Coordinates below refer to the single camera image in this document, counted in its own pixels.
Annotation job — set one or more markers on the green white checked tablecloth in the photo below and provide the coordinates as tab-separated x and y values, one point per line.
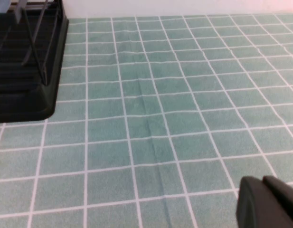
160	118

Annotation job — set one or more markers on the light grey round plate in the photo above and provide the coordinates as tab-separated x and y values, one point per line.
1	6

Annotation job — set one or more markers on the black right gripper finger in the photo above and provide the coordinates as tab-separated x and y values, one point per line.
262	206

